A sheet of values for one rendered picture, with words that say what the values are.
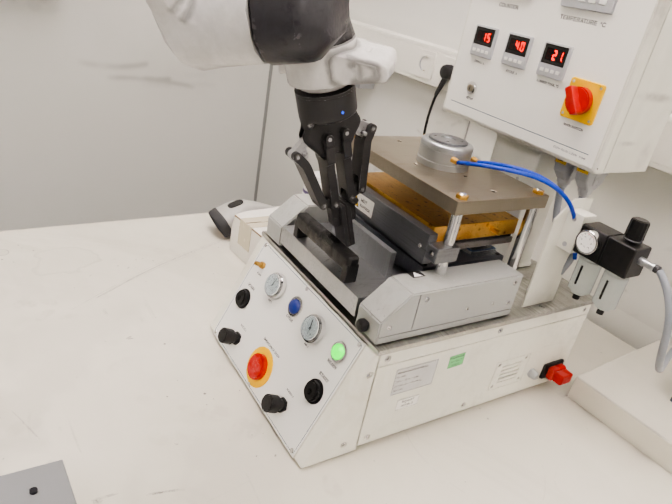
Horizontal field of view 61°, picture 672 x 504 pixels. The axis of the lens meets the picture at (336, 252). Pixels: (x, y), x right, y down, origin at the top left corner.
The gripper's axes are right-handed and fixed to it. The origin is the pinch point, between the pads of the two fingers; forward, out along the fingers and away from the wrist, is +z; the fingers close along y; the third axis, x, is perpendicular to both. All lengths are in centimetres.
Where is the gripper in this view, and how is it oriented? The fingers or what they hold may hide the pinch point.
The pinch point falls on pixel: (342, 221)
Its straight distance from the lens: 81.3
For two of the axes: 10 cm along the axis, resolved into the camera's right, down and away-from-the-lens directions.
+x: 5.2, 4.6, -7.2
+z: 1.2, 8.0, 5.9
